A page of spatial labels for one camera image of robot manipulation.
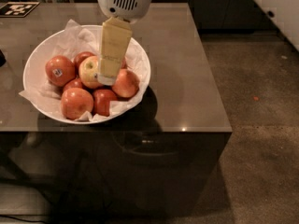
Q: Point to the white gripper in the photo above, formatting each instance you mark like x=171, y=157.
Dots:
x=124, y=2

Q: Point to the yellowish apple with sticker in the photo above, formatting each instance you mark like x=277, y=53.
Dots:
x=88, y=73

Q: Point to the red apple back right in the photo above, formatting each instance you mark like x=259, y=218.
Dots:
x=123, y=63

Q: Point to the red apple back left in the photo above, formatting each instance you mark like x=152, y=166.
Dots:
x=81, y=57

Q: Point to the dark red apple front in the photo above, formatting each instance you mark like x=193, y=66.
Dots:
x=102, y=99

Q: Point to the small red apple middle left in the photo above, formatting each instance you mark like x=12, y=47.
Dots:
x=75, y=83

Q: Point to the white bowl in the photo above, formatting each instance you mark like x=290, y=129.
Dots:
x=37, y=62

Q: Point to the red apple with sticker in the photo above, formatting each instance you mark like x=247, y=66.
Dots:
x=60, y=70

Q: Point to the red apple front left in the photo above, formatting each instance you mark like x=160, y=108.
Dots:
x=75, y=102

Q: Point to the white paper liner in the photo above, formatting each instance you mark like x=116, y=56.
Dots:
x=74, y=34

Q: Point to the black white fiducial marker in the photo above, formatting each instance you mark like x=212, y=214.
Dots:
x=17, y=9

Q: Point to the dark object at left edge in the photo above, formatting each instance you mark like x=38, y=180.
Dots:
x=2, y=58

